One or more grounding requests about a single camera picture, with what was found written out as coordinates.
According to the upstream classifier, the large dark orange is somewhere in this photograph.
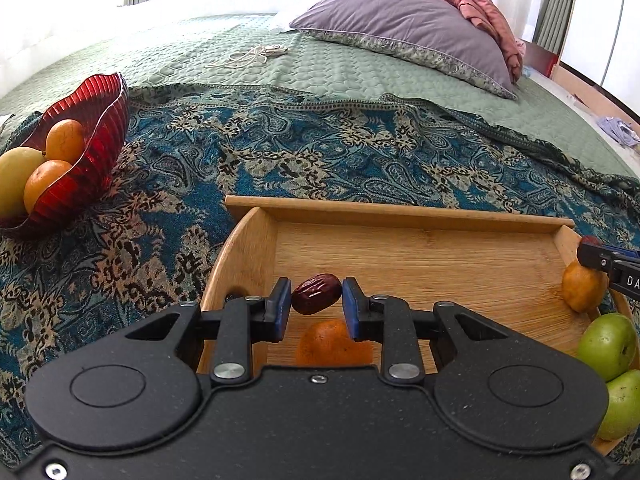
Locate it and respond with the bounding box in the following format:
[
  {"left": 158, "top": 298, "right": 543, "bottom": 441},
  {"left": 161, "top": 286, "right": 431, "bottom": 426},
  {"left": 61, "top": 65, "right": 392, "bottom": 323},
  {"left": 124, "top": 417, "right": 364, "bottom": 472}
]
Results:
[{"left": 561, "top": 259, "right": 608, "bottom": 313}]

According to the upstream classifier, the small mandarin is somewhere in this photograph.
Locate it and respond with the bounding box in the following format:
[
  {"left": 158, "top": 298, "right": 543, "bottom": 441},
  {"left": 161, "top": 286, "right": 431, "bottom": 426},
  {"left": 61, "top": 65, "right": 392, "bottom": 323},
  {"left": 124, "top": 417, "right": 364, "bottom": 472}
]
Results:
[{"left": 295, "top": 318, "right": 373, "bottom": 367}]

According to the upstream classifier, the dark red date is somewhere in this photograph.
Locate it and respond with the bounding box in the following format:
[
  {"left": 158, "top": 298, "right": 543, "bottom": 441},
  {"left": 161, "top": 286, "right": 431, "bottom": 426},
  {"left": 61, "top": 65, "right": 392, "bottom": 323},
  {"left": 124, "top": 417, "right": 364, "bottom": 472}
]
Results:
[{"left": 291, "top": 273, "right": 343, "bottom": 315}]

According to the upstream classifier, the green apple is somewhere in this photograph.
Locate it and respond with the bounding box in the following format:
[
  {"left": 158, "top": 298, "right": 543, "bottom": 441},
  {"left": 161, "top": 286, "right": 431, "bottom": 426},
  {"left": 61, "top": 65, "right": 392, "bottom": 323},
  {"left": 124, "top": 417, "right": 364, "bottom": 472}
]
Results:
[
  {"left": 577, "top": 313, "right": 637, "bottom": 382},
  {"left": 597, "top": 368, "right": 640, "bottom": 441}
]

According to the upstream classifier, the wooden serving tray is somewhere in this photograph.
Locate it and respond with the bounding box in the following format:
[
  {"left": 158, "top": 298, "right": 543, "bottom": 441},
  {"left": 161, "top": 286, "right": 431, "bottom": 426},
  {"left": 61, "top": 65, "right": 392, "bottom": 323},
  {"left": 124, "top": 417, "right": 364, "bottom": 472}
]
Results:
[{"left": 196, "top": 194, "right": 640, "bottom": 456}]

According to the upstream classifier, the blue paisley cloth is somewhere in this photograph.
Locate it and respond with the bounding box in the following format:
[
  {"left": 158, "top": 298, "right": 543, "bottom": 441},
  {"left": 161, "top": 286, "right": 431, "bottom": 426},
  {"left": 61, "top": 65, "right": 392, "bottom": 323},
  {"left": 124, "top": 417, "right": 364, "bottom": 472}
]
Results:
[{"left": 1, "top": 84, "right": 639, "bottom": 468}]

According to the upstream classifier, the lilac cloth on floor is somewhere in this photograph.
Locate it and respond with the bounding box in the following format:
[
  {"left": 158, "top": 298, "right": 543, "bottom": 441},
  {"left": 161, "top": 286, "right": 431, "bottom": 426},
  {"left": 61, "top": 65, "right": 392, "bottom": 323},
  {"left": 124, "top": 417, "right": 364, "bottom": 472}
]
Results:
[{"left": 596, "top": 116, "right": 640, "bottom": 148}]

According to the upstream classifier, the orange fruit in bowl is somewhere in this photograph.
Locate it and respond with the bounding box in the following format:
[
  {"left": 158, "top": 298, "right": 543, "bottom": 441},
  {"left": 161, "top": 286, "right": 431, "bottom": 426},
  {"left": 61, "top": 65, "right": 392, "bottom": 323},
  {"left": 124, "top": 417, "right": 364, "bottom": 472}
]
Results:
[{"left": 44, "top": 119, "right": 85, "bottom": 165}]

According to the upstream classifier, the red glass fruit bowl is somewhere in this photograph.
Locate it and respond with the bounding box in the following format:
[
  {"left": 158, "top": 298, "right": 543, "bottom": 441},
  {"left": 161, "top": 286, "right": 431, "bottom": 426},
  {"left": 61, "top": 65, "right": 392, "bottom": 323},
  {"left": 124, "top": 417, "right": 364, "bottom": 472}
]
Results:
[{"left": 1, "top": 73, "right": 129, "bottom": 238}]

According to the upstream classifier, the grey green drape right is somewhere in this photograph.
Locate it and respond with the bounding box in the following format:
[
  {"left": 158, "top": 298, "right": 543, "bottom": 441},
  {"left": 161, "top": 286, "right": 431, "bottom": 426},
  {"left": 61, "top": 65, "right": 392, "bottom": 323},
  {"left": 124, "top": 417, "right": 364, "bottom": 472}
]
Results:
[{"left": 533, "top": 0, "right": 574, "bottom": 54}]

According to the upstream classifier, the green quilted bedspread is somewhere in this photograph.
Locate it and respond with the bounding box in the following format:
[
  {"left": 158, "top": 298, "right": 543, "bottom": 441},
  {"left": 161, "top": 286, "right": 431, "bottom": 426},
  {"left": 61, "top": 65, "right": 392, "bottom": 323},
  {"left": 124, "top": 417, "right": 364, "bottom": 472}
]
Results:
[{"left": 1, "top": 14, "right": 639, "bottom": 177}]

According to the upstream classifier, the yellow fruit in bowl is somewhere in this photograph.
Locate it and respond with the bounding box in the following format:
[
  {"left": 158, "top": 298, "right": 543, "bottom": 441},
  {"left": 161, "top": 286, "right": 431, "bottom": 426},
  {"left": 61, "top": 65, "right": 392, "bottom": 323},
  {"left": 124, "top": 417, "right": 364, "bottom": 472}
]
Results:
[{"left": 0, "top": 146, "right": 44, "bottom": 221}]

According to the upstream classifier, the purple pillow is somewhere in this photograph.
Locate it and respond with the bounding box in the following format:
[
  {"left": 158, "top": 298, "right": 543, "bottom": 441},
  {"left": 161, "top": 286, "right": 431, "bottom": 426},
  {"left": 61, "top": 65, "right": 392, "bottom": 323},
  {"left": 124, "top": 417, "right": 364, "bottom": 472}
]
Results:
[{"left": 290, "top": 0, "right": 516, "bottom": 100}]

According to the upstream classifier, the wooden bed frame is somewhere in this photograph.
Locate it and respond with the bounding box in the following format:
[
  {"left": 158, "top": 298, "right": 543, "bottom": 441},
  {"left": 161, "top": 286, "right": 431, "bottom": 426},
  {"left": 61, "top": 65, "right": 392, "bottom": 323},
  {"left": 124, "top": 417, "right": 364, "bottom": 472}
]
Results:
[{"left": 524, "top": 41, "right": 639, "bottom": 132}]

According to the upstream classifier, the white cable on bed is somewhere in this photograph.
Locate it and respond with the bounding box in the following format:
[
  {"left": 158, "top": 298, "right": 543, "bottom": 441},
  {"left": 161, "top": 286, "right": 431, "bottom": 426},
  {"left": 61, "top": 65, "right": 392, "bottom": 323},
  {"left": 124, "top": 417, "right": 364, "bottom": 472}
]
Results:
[{"left": 209, "top": 43, "right": 291, "bottom": 71}]

